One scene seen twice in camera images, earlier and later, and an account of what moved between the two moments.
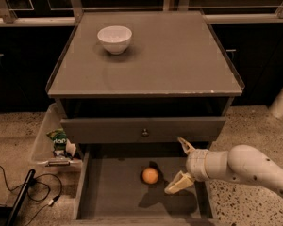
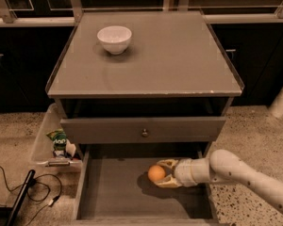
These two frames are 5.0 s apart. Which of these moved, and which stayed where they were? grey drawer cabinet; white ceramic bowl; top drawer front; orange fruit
Moved: orange fruit
Stayed: grey drawer cabinet; white ceramic bowl; top drawer front
